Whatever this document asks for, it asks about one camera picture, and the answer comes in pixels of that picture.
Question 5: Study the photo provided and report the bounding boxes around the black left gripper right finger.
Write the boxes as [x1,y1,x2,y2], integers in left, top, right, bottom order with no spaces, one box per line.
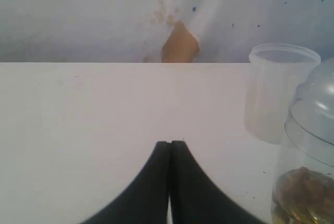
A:
[170,141,262,223]

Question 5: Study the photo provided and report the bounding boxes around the clear plastic dome lid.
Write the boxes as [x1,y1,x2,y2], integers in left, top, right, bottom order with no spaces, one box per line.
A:
[284,58,333,167]

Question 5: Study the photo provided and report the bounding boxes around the clear plastic measuring cup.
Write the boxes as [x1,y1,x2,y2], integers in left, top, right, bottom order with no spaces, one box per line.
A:
[268,109,334,224]

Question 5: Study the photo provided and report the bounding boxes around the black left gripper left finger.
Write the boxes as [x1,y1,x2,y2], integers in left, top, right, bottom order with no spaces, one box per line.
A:
[85,142,171,224]

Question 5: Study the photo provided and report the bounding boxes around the frosted translucent plastic container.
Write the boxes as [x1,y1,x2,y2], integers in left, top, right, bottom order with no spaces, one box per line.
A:
[244,43,321,144]

